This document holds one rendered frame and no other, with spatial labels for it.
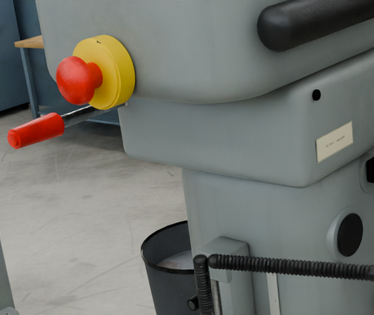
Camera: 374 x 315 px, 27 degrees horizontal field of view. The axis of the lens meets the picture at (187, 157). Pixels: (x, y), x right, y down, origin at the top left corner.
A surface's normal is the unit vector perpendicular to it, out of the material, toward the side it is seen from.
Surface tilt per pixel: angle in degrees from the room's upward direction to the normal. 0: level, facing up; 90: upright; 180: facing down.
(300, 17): 75
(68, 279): 0
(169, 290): 94
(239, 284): 90
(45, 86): 90
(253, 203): 90
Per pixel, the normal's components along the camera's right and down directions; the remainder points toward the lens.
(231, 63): 0.15, 0.29
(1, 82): 0.74, 0.12
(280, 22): -0.66, 0.31
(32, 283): -0.12, -0.94
